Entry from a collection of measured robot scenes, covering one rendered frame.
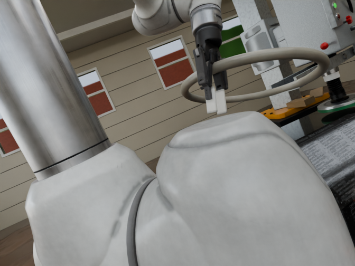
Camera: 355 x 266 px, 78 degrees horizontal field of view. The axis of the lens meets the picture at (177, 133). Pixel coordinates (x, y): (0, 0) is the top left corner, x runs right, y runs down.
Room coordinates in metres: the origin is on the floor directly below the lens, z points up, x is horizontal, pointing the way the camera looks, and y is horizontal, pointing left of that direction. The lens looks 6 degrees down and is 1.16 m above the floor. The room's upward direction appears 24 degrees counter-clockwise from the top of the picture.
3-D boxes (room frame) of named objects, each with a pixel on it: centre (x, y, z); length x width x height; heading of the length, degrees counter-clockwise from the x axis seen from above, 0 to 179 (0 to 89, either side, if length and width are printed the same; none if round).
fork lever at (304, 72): (1.09, -0.77, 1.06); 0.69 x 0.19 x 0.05; 122
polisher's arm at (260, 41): (1.88, -1.17, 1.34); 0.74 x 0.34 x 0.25; 33
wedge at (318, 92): (1.89, -1.24, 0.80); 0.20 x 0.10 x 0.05; 139
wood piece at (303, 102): (1.79, -1.03, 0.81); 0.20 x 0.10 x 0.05; 11
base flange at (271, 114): (2.05, -1.06, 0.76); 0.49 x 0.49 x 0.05; 3
